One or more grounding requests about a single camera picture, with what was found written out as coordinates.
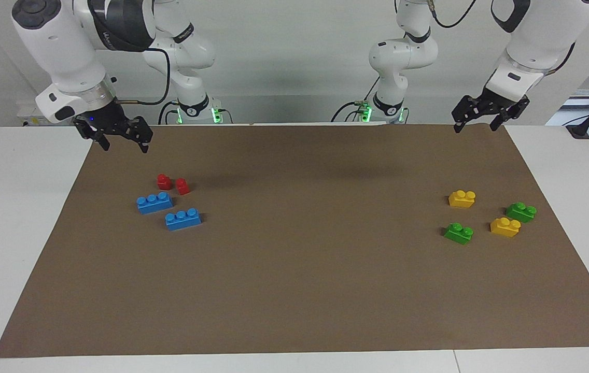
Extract yellow two-stud toy brick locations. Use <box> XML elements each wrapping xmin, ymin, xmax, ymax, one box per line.
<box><xmin>448</xmin><ymin>190</ymin><xmax>476</xmax><ymax>209</ymax></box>
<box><xmin>489</xmin><ymin>217</ymin><xmax>522</xmax><ymax>238</ymax></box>

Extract brown table mat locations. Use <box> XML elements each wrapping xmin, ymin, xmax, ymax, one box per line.
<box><xmin>0</xmin><ymin>123</ymin><xmax>589</xmax><ymax>359</ymax></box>

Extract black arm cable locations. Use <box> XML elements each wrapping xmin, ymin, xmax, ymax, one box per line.
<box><xmin>427</xmin><ymin>0</ymin><xmax>478</xmax><ymax>30</ymax></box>
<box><xmin>116</xmin><ymin>49</ymin><xmax>172</xmax><ymax>107</ymax></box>

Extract black right base cable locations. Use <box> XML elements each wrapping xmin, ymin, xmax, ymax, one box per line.
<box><xmin>158</xmin><ymin>101</ymin><xmax>181</xmax><ymax>125</ymax></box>

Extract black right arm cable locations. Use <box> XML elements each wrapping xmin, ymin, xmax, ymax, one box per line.
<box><xmin>116</xmin><ymin>49</ymin><xmax>172</xmax><ymax>107</ymax></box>

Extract blue three-stud toy brick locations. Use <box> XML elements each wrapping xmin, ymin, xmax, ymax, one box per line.
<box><xmin>136</xmin><ymin>192</ymin><xmax>175</xmax><ymax>215</ymax></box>
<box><xmin>164</xmin><ymin>208</ymin><xmax>203</xmax><ymax>232</ymax></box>

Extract white wall socket box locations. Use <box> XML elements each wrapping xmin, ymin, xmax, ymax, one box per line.
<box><xmin>17</xmin><ymin>101</ymin><xmax>51</xmax><ymax>127</ymax></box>

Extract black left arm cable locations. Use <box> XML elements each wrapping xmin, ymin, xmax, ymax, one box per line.
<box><xmin>427</xmin><ymin>0</ymin><xmax>478</xmax><ymax>30</ymax></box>

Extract black left base cable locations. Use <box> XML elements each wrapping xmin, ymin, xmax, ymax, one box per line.
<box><xmin>331</xmin><ymin>77</ymin><xmax>381</xmax><ymax>123</ymax></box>

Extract green two-stud toy brick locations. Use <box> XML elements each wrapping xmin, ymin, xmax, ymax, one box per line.
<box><xmin>443</xmin><ymin>222</ymin><xmax>474</xmax><ymax>246</ymax></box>
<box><xmin>505</xmin><ymin>202</ymin><xmax>538</xmax><ymax>224</ymax></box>

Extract black base cable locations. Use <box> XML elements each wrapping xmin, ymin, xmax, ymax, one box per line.
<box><xmin>331</xmin><ymin>77</ymin><xmax>381</xmax><ymax>123</ymax></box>
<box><xmin>158</xmin><ymin>101</ymin><xmax>181</xmax><ymax>125</ymax></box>

